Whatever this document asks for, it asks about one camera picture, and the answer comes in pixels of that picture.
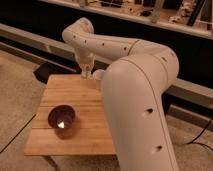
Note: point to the long wooden shelf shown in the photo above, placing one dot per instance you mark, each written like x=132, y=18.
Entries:
x=131, y=12

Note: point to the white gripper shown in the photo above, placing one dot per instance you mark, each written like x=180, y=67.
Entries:
x=85, y=61

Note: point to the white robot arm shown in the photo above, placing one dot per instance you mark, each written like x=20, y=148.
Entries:
x=131, y=88

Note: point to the wooden table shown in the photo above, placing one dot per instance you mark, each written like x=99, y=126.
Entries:
x=88, y=135

